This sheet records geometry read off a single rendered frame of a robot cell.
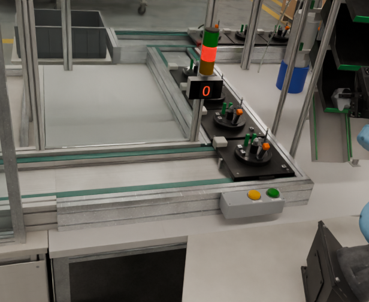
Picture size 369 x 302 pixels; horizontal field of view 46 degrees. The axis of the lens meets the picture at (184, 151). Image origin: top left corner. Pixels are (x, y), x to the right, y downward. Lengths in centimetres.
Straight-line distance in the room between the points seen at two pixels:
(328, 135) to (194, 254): 72
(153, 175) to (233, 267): 45
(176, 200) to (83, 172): 36
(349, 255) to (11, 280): 100
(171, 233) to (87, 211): 28
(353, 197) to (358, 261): 60
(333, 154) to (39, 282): 113
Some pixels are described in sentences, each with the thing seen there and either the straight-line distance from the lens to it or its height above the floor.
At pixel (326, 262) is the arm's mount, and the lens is 120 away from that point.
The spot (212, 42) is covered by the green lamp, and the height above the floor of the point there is 138.
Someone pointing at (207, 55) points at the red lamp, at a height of 133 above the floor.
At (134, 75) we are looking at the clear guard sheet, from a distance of 152.
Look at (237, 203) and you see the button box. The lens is 143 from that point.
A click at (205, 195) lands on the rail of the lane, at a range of 145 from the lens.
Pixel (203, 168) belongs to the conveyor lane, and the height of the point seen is 92.
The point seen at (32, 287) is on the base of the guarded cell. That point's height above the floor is 69.
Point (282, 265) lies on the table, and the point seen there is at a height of 86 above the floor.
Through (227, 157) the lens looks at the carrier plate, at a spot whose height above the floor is 97.
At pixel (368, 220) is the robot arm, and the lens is 113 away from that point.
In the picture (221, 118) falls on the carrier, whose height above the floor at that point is 100.
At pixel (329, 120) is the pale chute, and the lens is 176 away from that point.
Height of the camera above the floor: 185
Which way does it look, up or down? 33 degrees down
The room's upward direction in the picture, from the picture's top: 7 degrees clockwise
